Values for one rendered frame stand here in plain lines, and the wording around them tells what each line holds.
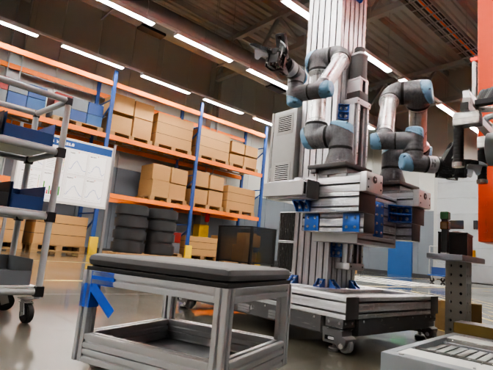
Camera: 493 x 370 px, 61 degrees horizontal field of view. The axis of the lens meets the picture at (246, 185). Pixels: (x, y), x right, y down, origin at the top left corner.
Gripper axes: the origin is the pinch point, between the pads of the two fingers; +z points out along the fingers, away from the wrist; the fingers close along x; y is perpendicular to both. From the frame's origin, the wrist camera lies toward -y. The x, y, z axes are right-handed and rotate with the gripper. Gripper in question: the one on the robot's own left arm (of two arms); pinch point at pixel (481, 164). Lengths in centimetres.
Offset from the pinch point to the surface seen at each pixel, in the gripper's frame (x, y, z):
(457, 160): 25.4, 6.1, -25.0
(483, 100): 34.2, -13.9, -20.5
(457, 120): 26.0, -8.8, -25.4
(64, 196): -477, -14, -361
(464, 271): -44, 46, 18
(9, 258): -37, 59, -208
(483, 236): -26.3, 28.1, 16.9
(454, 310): -48, 66, 15
